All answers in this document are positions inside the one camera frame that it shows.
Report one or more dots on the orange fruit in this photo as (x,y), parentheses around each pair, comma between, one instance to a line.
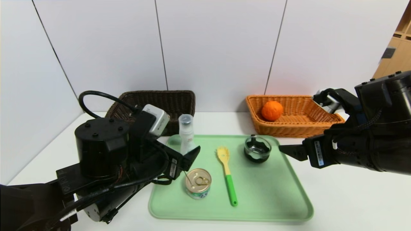
(272,110)

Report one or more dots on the grey box on cabinet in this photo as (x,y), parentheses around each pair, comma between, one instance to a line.
(388,53)

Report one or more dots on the white spray bottle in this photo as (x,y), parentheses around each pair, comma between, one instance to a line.
(186,128)

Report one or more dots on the gold lid tin can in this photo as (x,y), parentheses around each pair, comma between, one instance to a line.
(199,183)

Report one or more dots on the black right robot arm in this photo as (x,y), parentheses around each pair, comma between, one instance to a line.
(379,141)

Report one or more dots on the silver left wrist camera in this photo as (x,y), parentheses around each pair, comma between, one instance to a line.
(159,120)

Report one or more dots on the glass bowl black insert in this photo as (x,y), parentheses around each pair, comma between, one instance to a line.
(257,150)

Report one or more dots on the orange wicker basket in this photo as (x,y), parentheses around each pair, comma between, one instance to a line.
(298,126)

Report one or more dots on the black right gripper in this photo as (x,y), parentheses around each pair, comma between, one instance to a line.
(318,153)

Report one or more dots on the light green plastic tray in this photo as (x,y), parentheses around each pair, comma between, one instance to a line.
(266,192)

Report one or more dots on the dark brown wicker basket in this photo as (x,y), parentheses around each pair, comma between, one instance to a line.
(179,102)

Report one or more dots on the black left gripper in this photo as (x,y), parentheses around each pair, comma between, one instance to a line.
(175,167)

